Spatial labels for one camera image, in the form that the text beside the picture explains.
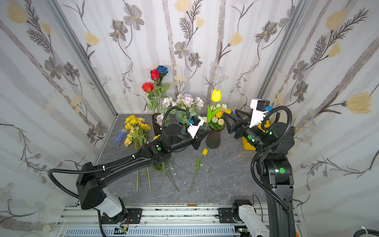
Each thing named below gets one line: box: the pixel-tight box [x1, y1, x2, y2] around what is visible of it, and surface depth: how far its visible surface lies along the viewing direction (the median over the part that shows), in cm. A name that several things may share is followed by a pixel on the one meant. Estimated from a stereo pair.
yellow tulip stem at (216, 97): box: [204, 88, 223, 131], surface depth 53 cm
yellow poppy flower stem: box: [136, 169, 141, 192], surface depth 86 cm
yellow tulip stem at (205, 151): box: [188, 148, 209, 196], surface depth 95 cm
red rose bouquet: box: [141, 65, 170, 115], surface depth 89 cm
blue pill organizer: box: [115, 128, 128, 144], surface depth 106 cm
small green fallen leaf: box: [204, 164, 212, 173], surface depth 92 cm
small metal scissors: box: [112, 140, 125, 152], surface depth 103 cm
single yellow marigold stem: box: [161, 160, 181, 193], surface depth 90 cm
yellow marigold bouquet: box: [161, 93, 205, 125], surface depth 84 cm
